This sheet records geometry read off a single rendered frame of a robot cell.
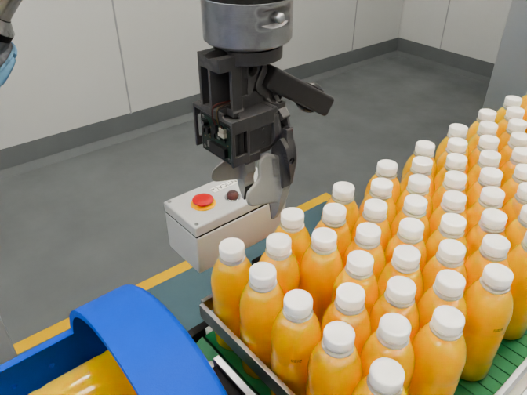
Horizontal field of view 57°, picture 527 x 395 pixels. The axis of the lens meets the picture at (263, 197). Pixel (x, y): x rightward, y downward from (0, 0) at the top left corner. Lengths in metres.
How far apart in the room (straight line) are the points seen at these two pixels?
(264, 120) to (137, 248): 2.05
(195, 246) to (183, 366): 0.39
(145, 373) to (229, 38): 0.31
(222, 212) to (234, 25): 0.41
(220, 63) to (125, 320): 0.26
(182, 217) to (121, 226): 1.89
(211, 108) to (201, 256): 0.37
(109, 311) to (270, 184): 0.22
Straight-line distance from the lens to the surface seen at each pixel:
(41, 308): 2.36
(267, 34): 0.47
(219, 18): 0.47
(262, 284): 0.68
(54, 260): 2.59
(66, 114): 3.44
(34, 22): 3.25
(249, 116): 0.50
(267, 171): 0.55
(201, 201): 0.82
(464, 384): 0.88
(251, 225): 0.87
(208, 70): 0.49
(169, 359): 0.44
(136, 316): 0.47
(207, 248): 0.82
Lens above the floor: 1.57
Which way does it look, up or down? 34 degrees down
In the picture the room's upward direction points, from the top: straight up
